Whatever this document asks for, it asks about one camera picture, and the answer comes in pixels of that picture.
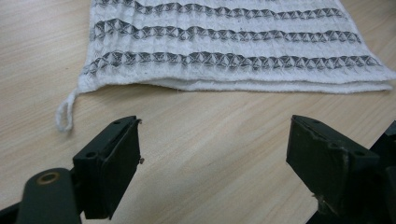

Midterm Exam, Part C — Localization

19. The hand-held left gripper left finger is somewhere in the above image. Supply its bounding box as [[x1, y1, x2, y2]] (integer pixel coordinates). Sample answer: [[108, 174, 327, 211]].
[[72, 115, 143, 220]]

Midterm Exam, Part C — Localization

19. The white grey-striped waffle towel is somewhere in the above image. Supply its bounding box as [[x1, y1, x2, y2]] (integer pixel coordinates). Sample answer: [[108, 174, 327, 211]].
[[55, 0, 396, 133]]

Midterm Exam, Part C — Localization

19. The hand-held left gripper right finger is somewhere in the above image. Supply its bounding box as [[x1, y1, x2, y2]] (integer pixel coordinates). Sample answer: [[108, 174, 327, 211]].
[[286, 114, 381, 218]]

